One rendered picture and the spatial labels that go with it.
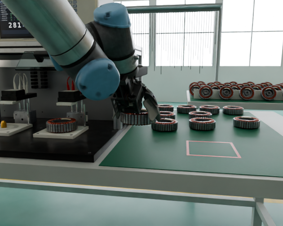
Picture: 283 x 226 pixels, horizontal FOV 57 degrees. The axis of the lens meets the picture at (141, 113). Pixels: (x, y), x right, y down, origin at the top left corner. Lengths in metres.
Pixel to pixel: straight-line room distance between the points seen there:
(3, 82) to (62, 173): 0.77
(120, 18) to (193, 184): 0.44
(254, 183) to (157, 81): 6.72
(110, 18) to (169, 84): 6.78
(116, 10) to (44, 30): 0.21
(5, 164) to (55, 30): 0.52
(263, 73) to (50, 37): 7.28
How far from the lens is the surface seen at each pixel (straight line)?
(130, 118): 0.76
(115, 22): 0.58
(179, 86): 7.32
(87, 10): 1.11
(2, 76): 1.43
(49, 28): 0.41
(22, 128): 1.11
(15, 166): 0.83
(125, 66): 0.63
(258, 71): 7.54
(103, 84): 0.45
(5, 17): 1.27
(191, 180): 0.70
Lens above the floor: 1.02
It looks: 10 degrees down
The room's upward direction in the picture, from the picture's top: straight up
